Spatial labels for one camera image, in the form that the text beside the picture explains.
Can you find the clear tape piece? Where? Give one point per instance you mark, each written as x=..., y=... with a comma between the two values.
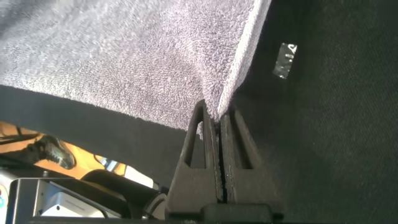
x=285, y=60

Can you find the silver black robot base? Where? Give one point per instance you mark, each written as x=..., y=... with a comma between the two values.
x=62, y=205

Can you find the black shiny caster wheel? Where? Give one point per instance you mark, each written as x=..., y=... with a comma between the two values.
x=57, y=152

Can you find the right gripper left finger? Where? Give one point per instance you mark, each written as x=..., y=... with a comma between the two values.
x=192, y=186

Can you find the grey towel orange white pattern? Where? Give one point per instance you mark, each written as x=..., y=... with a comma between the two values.
x=124, y=56

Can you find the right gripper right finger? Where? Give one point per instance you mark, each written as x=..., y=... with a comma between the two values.
x=248, y=186

